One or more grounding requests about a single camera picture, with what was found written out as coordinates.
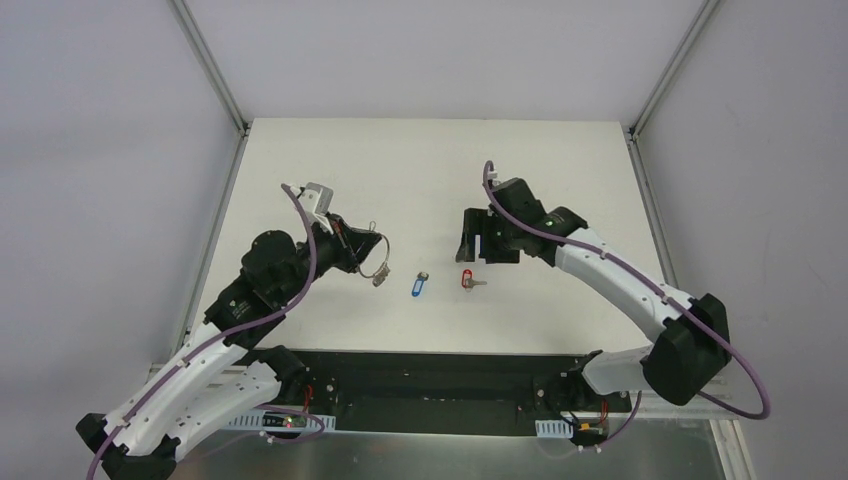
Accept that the right aluminium frame post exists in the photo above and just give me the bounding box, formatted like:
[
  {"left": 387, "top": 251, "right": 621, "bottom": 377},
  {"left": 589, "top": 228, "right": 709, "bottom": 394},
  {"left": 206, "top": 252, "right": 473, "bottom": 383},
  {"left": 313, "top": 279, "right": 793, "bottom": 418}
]
[{"left": 629, "top": 0, "right": 724, "bottom": 141}]

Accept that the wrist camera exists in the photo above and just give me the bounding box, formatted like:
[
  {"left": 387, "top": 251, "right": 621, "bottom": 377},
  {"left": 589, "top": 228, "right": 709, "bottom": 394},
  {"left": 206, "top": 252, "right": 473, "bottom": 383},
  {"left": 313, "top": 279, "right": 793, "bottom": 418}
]
[
  {"left": 297, "top": 182, "right": 334, "bottom": 229},
  {"left": 484, "top": 169, "right": 501, "bottom": 190}
]

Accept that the silver metal keyring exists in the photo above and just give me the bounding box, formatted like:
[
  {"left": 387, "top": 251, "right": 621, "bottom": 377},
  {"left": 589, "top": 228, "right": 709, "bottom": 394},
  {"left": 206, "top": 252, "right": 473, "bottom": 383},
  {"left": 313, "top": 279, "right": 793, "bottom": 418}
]
[{"left": 357, "top": 221, "right": 392, "bottom": 288}]

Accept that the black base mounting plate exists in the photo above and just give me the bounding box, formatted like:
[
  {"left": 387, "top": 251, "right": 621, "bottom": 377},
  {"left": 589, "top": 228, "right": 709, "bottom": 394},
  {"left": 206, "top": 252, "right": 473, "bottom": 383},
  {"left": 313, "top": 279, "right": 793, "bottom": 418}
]
[{"left": 274, "top": 349, "right": 654, "bottom": 437}]

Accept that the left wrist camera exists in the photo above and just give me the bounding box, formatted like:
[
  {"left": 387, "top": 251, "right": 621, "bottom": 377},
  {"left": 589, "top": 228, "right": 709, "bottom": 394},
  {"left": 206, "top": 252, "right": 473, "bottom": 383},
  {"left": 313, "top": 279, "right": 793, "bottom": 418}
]
[{"left": 297, "top": 182, "right": 334, "bottom": 229}]

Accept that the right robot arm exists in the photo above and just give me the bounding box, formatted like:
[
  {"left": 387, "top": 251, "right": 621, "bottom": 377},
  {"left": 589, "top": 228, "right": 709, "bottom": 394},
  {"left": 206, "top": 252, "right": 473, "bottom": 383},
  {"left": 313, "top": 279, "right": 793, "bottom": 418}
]
[{"left": 455, "top": 178, "right": 731, "bottom": 410}]

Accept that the aluminium frame post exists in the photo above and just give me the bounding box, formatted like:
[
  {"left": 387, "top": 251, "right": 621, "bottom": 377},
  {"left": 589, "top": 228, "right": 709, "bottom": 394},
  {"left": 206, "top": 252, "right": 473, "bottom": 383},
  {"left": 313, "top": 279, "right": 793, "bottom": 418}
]
[
  {"left": 629, "top": 0, "right": 724, "bottom": 141},
  {"left": 167, "top": 0, "right": 250, "bottom": 138}
]

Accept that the left aluminium frame post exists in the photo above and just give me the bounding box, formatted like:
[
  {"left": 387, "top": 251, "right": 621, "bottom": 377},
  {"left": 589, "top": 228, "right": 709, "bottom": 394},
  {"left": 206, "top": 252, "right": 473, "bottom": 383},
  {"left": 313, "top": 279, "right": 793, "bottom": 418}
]
[{"left": 167, "top": 0, "right": 250, "bottom": 138}]

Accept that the aluminium front rail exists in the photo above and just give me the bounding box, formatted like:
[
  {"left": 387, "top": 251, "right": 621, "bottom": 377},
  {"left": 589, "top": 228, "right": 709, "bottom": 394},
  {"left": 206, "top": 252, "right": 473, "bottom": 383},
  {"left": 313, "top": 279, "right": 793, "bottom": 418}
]
[{"left": 629, "top": 374, "right": 738, "bottom": 421}]

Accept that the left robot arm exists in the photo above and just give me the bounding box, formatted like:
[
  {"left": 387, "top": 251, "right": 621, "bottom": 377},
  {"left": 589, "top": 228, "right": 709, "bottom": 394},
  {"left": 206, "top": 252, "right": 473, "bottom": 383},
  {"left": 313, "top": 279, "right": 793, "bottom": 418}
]
[{"left": 76, "top": 214, "right": 385, "bottom": 479}]

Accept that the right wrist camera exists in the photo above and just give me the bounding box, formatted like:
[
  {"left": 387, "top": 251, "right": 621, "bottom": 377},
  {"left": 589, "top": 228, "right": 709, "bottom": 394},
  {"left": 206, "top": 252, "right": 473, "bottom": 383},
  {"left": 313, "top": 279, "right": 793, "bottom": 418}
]
[{"left": 484, "top": 169, "right": 501, "bottom": 190}]

